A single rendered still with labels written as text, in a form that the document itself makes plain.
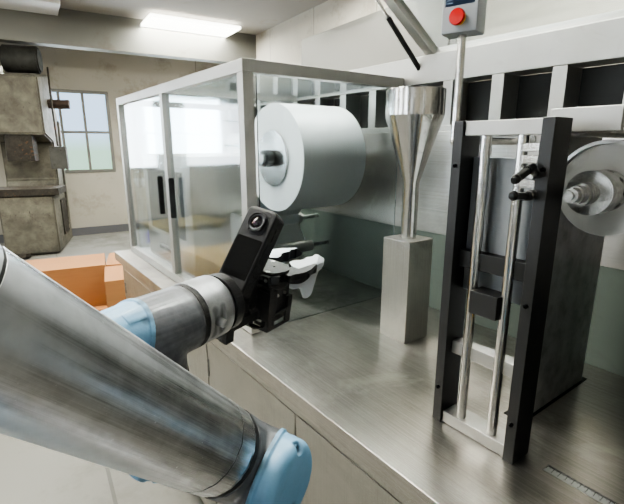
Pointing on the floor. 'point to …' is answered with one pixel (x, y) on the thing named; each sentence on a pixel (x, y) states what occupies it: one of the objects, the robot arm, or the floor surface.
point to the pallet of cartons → (87, 277)
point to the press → (25, 151)
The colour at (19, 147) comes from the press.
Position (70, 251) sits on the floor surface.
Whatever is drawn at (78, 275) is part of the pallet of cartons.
